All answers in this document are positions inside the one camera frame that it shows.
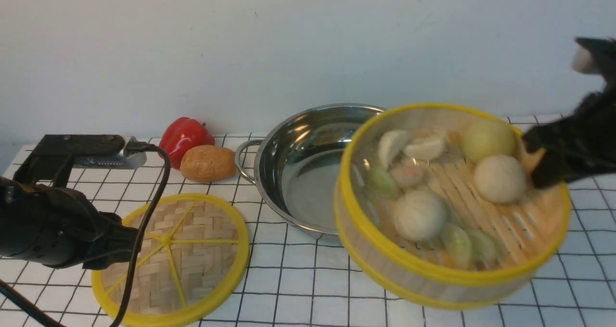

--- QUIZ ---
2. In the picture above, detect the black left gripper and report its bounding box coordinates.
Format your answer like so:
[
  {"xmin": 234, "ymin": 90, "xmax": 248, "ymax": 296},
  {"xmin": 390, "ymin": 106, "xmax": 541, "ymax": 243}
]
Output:
[{"xmin": 0, "ymin": 178, "xmax": 141, "ymax": 270}]

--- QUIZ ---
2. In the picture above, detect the white dumpling right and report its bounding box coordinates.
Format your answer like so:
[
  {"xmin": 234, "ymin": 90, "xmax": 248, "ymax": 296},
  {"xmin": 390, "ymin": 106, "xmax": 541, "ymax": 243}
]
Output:
[{"xmin": 403, "ymin": 136, "xmax": 447, "ymax": 161}]

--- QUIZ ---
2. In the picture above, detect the pale yellow round bun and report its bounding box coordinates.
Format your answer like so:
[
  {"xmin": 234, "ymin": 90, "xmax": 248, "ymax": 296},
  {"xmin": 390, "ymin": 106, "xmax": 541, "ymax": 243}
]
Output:
[{"xmin": 461, "ymin": 119, "xmax": 517, "ymax": 163}]

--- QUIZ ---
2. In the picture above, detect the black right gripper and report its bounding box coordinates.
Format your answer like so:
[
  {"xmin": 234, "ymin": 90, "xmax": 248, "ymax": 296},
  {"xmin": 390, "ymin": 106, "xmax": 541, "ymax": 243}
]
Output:
[{"xmin": 522, "ymin": 37, "xmax": 616, "ymax": 189}]

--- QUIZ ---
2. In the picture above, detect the yellow woven steamer lid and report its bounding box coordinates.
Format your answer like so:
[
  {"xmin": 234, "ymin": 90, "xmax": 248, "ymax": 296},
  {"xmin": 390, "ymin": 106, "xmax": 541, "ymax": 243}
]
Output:
[{"xmin": 90, "ymin": 193, "xmax": 250, "ymax": 327}]

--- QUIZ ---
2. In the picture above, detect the white dumpling left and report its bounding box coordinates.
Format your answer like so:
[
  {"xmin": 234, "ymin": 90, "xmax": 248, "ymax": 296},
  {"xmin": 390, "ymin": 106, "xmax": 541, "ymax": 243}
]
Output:
[{"xmin": 376, "ymin": 129, "xmax": 410, "ymax": 169}]

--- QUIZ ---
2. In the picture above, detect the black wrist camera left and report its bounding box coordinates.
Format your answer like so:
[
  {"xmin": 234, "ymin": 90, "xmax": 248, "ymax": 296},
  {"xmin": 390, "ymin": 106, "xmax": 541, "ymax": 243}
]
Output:
[{"xmin": 13, "ymin": 134, "xmax": 151, "ymax": 188}]

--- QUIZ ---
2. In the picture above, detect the green dumpling upper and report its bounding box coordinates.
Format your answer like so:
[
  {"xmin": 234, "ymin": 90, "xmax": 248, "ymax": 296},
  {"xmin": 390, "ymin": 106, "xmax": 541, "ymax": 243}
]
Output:
[{"xmin": 367, "ymin": 167, "xmax": 399, "ymax": 200}]

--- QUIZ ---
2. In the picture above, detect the stainless steel pot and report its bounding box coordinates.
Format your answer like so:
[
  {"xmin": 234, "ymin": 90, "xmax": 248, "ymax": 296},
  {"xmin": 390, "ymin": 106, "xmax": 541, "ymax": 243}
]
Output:
[{"xmin": 235, "ymin": 103, "xmax": 384, "ymax": 244}]

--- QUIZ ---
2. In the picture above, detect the green dumpling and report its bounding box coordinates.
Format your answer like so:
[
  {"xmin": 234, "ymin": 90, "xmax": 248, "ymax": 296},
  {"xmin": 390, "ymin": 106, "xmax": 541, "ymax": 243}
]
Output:
[
  {"xmin": 467, "ymin": 229, "xmax": 500, "ymax": 266},
  {"xmin": 440, "ymin": 222, "xmax": 475, "ymax": 270},
  {"xmin": 367, "ymin": 167, "xmax": 399, "ymax": 200}
]

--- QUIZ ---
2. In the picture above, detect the greenish white round bun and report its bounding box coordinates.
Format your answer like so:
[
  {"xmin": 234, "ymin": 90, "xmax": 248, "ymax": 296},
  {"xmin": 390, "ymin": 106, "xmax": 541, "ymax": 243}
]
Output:
[{"xmin": 392, "ymin": 190, "xmax": 449, "ymax": 242}]

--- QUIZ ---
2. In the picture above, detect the pink shrimp dumpling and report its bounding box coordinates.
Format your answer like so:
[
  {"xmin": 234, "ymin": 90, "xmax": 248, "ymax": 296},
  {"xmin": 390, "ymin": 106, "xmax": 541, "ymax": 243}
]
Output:
[{"xmin": 389, "ymin": 165, "xmax": 425, "ymax": 189}]

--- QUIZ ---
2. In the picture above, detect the red bell pepper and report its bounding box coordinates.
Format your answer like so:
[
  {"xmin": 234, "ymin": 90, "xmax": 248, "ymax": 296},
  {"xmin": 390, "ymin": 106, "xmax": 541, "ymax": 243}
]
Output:
[{"xmin": 158, "ymin": 117, "xmax": 216, "ymax": 170}]

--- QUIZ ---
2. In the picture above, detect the white dumpling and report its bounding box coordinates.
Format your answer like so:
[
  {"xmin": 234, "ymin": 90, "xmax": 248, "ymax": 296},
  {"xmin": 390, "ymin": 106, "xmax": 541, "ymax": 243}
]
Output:
[
  {"xmin": 376, "ymin": 129, "xmax": 410, "ymax": 169},
  {"xmin": 403, "ymin": 136, "xmax": 447, "ymax": 161}
]

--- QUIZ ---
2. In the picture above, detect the yellow bamboo steamer basket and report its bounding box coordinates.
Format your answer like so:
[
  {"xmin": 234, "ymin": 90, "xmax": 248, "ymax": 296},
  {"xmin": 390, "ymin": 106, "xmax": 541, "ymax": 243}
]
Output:
[{"xmin": 334, "ymin": 103, "xmax": 571, "ymax": 310}]

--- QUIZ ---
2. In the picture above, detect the green dumpling lower left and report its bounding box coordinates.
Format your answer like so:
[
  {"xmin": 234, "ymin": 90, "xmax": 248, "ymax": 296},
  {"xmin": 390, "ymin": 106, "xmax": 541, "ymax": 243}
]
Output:
[{"xmin": 440, "ymin": 222, "xmax": 475, "ymax": 270}]

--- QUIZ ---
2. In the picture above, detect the black camera cable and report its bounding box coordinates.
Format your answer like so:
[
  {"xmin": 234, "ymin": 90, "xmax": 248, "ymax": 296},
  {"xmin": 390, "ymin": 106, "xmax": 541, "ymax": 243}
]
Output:
[{"xmin": 0, "ymin": 142, "xmax": 172, "ymax": 327}]

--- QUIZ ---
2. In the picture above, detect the green dumpling lower right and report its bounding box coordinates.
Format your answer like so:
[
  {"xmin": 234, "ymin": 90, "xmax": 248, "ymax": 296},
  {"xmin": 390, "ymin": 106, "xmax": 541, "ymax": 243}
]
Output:
[{"xmin": 467, "ymin": 229, "xmax": 500, "ymax": 266}]

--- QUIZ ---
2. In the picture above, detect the brown potato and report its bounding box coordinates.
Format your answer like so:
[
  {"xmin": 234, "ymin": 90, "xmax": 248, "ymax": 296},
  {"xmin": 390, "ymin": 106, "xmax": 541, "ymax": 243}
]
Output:
[{"xmin": 180, "ymin": 145, "xmax": 237, "ymax": 183}]

